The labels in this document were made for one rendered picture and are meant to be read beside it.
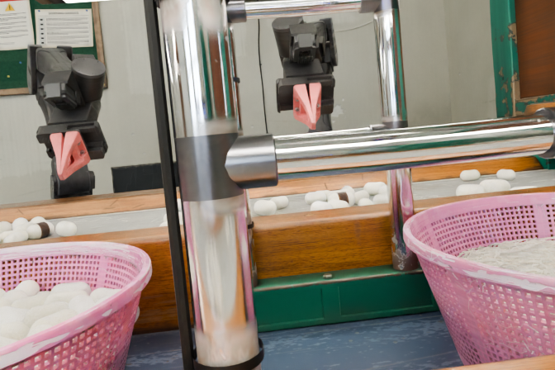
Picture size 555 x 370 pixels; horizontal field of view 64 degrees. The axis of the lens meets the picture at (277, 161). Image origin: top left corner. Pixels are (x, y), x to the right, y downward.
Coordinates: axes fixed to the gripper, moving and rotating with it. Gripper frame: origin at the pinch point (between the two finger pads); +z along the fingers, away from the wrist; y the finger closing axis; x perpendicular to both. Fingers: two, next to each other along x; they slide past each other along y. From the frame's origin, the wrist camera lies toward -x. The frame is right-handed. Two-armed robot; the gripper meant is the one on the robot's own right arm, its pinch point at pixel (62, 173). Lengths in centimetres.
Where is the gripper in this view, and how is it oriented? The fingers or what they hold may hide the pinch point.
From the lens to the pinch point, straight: 80.2
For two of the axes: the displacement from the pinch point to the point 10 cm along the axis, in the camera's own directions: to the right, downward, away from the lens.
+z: 1.2, 6.8, -7.3
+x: 0.3, 7.3, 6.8
